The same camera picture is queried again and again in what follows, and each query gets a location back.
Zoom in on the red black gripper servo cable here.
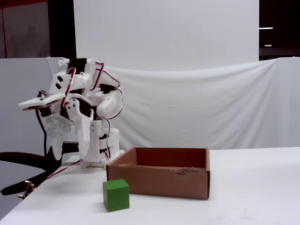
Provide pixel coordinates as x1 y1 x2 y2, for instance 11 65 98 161
60 67 77 111

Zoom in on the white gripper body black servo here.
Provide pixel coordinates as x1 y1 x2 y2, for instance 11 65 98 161
37 98 95 124

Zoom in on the red black arm servo cable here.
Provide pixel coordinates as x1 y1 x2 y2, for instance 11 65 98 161
90 62 124 120

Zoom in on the red black base servo cable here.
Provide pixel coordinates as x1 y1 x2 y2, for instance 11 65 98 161
103 119 113 161

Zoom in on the red white power lead cable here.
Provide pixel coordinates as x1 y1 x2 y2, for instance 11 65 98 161
45 161 83 181

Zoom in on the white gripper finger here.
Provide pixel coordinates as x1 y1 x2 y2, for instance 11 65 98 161
45 117 71 162
65 98 94 165

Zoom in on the brown wooden panel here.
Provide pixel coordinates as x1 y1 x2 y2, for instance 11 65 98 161
0 0 51 59

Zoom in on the black camera cable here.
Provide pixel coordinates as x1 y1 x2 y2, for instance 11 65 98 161
35 109 49 160

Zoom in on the white backdrop panel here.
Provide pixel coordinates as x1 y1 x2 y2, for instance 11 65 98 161
73 0 260 71

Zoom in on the white cloth backdrop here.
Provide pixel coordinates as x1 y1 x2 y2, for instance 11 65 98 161
103 57 300 151

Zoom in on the metal table clamp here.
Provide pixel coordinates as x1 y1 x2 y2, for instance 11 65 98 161
18 180 35 199

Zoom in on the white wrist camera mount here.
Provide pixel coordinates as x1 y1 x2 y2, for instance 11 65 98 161
17 92 70 111

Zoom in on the black curved chair part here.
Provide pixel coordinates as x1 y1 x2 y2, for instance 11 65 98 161
0 140 80 196

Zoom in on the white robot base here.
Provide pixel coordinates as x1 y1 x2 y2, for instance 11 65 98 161
79 119 121 169

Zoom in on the green cube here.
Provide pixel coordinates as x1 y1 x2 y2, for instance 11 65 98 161
102 179 130 213

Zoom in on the brown cardboard box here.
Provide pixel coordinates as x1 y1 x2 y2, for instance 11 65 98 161
105 146 211 201

